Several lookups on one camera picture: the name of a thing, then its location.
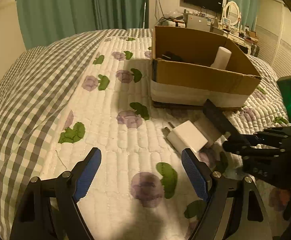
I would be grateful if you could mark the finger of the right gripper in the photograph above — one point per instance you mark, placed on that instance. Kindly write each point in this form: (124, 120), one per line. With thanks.
(274, 133)
(221, 122)

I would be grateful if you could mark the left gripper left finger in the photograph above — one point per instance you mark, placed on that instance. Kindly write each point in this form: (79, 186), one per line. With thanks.
(34, 217)

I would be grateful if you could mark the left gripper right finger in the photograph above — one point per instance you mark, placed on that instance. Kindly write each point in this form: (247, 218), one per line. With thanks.
(234, 208)

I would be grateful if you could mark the white charger adapter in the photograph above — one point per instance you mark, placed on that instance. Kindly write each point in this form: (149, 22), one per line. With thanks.
(195, 136)

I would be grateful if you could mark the white bottle red cap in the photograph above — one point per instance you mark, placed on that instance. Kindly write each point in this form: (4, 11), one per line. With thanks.
(222, 58)

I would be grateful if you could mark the black remote control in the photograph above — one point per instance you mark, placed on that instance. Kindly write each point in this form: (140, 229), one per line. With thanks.
(169, 56)

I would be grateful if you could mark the person's right hand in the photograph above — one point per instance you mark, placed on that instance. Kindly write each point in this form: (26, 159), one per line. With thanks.
(279, 198)

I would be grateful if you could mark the brown cardboard box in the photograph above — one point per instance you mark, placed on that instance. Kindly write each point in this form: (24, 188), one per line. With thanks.
(194, 81)

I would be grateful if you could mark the white dressing table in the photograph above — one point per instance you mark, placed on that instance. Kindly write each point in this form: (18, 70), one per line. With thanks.
(246, 46)

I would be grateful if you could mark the white louvred wardrobe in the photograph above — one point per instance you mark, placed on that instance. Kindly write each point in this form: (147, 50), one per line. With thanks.
(273, 28)

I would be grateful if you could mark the white floral quilted mat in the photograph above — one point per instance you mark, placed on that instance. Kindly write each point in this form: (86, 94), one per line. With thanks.
(141, 190)

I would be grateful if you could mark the silver mini fridge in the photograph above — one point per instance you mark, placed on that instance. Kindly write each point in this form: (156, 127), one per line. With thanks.
(197, 22)

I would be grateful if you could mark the white suitcase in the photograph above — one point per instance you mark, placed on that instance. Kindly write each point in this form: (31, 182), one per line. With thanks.
(170, 23)

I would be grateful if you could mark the white floor mop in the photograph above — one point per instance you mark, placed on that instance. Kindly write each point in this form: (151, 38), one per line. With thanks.
(145, 14)

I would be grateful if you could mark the green curtain left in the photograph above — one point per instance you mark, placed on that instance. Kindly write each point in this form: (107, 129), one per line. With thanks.
(43, 22)

